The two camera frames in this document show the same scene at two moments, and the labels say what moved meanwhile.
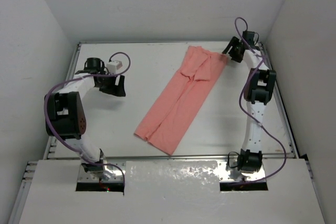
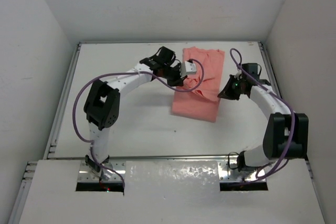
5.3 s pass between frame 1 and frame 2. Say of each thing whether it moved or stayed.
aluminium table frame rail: stayed
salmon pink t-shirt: moved
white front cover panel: stayed
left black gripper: moved
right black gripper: moved
